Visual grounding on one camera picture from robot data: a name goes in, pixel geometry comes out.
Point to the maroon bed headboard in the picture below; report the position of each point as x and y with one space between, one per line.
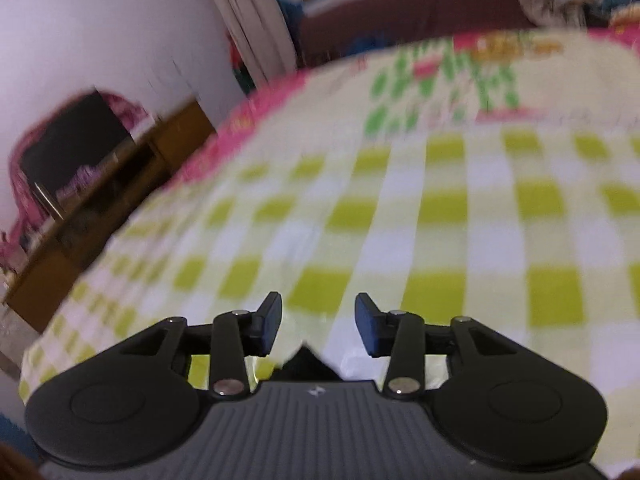
410 15

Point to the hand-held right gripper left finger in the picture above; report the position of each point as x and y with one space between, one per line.
270 323

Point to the black television with pink cover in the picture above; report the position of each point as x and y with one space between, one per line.
20 200

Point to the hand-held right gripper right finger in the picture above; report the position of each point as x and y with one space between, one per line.
368 322

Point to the black pants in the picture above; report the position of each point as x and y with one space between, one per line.
306 367

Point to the wooden desk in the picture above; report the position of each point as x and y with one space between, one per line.
95 220

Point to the green checked printed blanket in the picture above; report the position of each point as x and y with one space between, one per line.
400 200

